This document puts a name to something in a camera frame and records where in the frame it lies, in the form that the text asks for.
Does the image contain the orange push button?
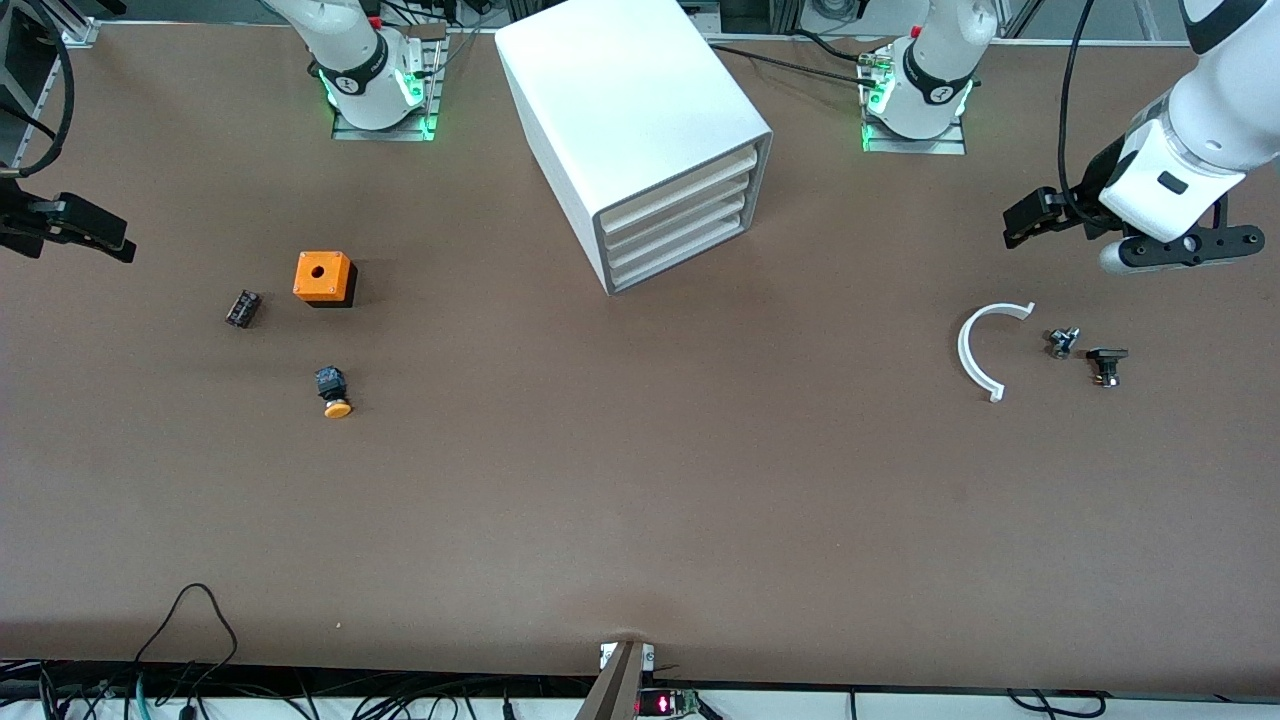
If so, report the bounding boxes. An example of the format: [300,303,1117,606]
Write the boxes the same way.
[314,366,354,419]

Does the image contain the white drawer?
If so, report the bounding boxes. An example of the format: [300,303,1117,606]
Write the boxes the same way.
[598,145,758,233]
[603,172,751,251]
[610,213,744,288]
[607,193,748,269]

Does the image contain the orange button box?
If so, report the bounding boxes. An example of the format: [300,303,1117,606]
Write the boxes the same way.
[293,250,358,309]

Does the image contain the white drawer cabinet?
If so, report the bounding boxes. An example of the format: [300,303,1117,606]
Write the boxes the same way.
[495,0,774,296]

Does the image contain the red lit electronic device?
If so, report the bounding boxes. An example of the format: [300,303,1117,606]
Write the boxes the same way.
[636,688,701,717]

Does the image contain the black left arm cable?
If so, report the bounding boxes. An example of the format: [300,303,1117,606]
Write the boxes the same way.
[1058,0,1126,236]

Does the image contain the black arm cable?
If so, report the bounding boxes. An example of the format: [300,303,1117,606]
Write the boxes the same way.
[1058,0,1126,236]
[0,0,76,181]

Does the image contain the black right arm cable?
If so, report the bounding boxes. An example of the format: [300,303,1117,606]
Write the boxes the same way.
[0,0,76,181]

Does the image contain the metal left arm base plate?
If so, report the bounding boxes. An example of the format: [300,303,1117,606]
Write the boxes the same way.
[862,45,968,155]

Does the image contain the white curved plastic bracket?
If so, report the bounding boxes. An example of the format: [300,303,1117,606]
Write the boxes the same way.
[957,302,1036,403]

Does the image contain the aluminium frame rail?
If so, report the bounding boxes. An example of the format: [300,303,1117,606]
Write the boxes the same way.
[40,20,101,116]

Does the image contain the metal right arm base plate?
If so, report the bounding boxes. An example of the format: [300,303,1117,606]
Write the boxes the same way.
[332,25,448,142]

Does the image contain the black looped cable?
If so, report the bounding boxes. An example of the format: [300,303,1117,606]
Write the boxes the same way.
[135,583,239,666]

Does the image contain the tangled black cable bundle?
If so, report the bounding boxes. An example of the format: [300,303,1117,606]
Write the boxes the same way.
[0,660,601,720]

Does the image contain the brown camera mount post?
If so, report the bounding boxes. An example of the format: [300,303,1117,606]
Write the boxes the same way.
[575,640,656,720]

